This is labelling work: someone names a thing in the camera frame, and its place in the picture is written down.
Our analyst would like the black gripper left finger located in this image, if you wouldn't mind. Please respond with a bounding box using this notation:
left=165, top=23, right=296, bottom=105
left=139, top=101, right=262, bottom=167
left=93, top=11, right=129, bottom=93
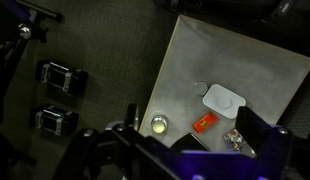
left=54, top=103, right=178, bottom=180

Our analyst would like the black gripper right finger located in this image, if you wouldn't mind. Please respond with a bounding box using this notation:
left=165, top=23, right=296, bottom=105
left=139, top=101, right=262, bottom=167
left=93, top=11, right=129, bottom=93
left=234, top=105, right=293, bottom=180

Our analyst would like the orange sachet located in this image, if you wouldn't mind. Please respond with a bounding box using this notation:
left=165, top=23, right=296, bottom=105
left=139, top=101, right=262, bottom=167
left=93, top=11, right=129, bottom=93
left=191, top=111, right=219, bottom=134

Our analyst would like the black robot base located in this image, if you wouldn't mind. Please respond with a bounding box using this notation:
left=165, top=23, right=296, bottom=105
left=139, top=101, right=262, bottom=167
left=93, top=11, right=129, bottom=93
left=154, top=0, right=310, bottom=26

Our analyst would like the clear cup with items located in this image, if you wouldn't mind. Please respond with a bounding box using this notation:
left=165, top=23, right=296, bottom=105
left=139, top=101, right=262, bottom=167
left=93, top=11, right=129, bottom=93
left=224, top=129, right=245, bottom=151

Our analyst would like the white square plate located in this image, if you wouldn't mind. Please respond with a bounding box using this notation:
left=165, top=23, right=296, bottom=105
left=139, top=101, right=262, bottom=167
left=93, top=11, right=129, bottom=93
left=202, top=83, right=247, bottom=120

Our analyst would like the silver candle jar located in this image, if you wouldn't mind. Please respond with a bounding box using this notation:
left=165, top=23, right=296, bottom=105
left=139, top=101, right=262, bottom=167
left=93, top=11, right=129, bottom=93
left=150, top=114, right=169, bottom=135

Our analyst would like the black stand with knob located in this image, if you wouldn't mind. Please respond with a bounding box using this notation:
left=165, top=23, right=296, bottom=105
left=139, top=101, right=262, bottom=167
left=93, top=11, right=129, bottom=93
left=0, top=0, right=64, bottom=134

